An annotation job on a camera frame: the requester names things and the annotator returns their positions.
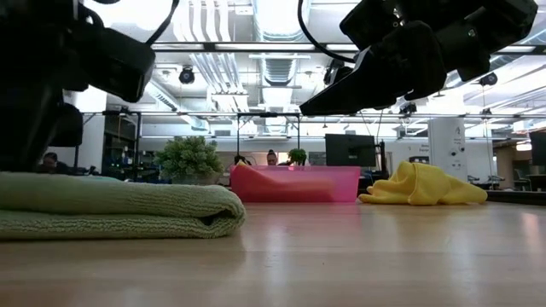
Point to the seated person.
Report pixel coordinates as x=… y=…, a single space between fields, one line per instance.
x=51 y=162

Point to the black computer monitor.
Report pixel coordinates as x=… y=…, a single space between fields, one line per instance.
x=538 y=149
x=350 y=150

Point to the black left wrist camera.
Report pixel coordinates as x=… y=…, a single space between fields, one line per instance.
x=115 y=59

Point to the black overhead beam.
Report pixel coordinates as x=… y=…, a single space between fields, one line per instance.
x=256 y=47

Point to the green artificial potted plant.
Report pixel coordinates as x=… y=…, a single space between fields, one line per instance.
x=187 y=158

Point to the white pillar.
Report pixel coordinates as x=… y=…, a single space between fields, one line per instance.
x=448 y=149

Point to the black ceiling camera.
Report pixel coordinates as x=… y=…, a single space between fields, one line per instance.
x=488 y=79
x=408 y=108
x=330 y=72
x=186 y=76

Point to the small green background plant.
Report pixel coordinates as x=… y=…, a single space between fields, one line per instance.
x=297 y=156

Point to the pink plastic bin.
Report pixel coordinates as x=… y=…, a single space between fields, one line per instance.
x=345 y=183

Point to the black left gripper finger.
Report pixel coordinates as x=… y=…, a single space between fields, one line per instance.
x=25 y=128

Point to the black metal rack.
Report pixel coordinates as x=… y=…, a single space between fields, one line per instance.
x=128 y=140

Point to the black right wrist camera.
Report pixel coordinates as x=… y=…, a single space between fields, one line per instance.
x=371 y=23

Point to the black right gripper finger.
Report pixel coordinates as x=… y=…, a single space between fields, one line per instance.
x=354 y=91

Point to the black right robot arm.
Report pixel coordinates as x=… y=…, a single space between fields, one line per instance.
x=503 y=21

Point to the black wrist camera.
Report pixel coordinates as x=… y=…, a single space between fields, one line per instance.
x=371 y=23
x=115 y=59

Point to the green microfiber towel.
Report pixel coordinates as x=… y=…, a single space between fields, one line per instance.
x=106 y=204

